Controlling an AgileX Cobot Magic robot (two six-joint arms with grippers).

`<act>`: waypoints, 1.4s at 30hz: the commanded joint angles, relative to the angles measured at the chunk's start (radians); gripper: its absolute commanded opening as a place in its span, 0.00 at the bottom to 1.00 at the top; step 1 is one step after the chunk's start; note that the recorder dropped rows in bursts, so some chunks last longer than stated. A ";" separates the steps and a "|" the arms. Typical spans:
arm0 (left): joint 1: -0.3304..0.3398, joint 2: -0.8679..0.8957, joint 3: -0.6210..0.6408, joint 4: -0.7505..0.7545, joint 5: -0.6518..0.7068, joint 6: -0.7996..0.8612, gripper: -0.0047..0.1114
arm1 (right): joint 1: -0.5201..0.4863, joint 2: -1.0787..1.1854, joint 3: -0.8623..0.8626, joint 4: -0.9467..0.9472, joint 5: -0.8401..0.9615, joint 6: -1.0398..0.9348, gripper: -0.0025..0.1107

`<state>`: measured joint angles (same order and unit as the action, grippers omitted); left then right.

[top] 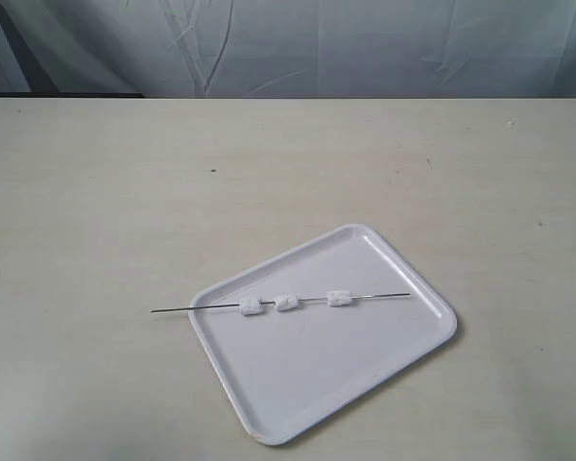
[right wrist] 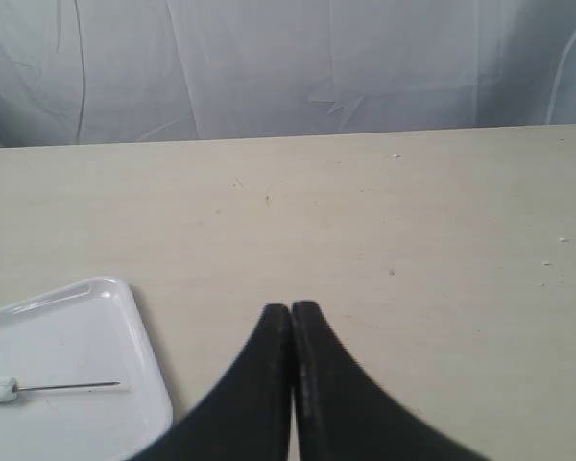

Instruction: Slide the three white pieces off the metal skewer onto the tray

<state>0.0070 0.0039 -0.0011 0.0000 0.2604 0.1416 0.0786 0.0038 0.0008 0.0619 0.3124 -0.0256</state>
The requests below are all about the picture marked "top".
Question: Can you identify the thin metal skewer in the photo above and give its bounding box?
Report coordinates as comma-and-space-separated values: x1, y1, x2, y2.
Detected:
150, 292, 412, 314

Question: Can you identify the white plastic tray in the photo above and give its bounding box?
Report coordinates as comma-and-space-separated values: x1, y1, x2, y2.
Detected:
189, 224, 457, 446

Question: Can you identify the white foam piece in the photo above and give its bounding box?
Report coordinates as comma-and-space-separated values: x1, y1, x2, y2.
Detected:
274, 294, 300, 312
326, 290, 353, 307
239, 297, 264, 316

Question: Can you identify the grey backdrop cloth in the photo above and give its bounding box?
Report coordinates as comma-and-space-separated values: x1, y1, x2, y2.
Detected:
0, 0, 576, 99

